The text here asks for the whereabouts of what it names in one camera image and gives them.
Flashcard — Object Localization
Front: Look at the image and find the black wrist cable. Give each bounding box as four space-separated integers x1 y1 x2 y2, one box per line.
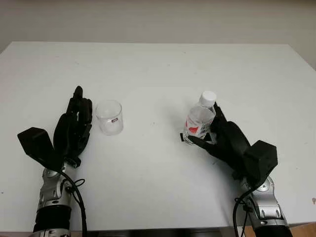
233 187 255 237
58 169 89 237

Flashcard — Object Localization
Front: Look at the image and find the clear glass cup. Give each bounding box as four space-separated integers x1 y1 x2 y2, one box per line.
94 99 124 136

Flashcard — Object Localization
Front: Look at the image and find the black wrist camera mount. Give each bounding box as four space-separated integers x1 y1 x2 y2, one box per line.
242 139 278 189
17 126 67 171

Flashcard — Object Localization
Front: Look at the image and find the clear plastic water bottle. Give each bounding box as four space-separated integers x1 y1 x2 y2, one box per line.
183 90 218 145

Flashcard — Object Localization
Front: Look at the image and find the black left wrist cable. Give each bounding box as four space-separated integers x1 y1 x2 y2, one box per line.
58 169 89 237

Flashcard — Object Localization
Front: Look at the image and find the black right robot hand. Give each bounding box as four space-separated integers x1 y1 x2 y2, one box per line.
179 100 252 179

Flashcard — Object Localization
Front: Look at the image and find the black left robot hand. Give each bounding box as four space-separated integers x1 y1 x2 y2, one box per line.
52 85 94 169

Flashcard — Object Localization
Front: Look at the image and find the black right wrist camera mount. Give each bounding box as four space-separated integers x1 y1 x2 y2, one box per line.
242 139 278 189

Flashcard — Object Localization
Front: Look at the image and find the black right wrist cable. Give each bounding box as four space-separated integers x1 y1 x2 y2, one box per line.
233 187 255 237

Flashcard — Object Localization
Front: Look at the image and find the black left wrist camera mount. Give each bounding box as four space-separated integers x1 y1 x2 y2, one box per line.
17 126 67 171

